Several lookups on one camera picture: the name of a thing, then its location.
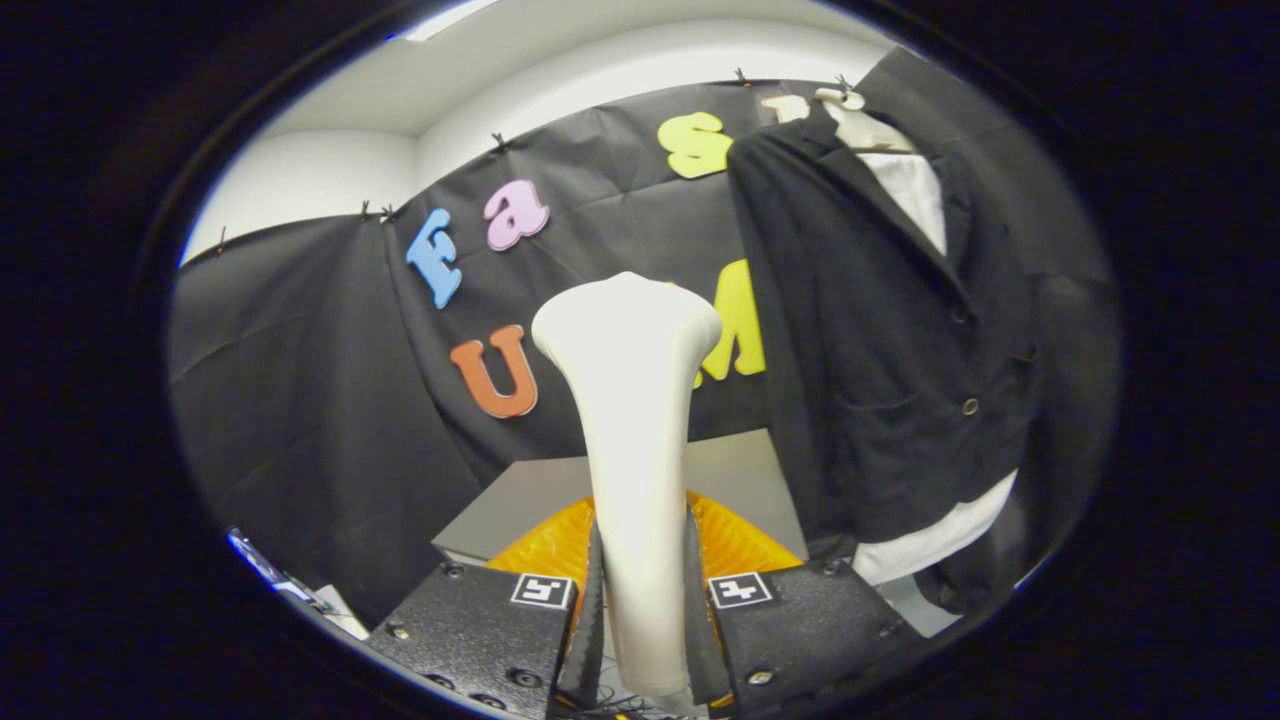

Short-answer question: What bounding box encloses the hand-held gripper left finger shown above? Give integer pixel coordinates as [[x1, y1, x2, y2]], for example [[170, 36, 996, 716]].
[[365, 497, 607, 720]]

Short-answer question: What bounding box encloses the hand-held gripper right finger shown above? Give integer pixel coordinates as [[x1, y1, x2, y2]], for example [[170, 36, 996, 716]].
[[685, 490, 926, 713]]

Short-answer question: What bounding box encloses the white garment steamer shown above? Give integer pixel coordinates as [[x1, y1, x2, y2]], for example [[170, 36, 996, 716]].
[[530, 272, 724, 697]]

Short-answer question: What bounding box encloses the black jacket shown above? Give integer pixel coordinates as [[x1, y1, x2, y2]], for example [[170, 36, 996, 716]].
[[727, 100, 1051, 613]]

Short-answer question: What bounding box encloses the grey cabinet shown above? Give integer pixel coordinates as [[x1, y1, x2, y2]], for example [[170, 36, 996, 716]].
[[432, 430, 809, 567]]

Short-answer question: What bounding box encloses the black backdrop cloth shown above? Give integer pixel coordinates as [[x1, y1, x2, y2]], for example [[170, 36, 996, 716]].
[[168, 45, 1121, 629]]

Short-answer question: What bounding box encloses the white mannequin torso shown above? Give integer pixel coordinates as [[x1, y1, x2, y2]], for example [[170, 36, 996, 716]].
[[813, 87, 1021, 587]]

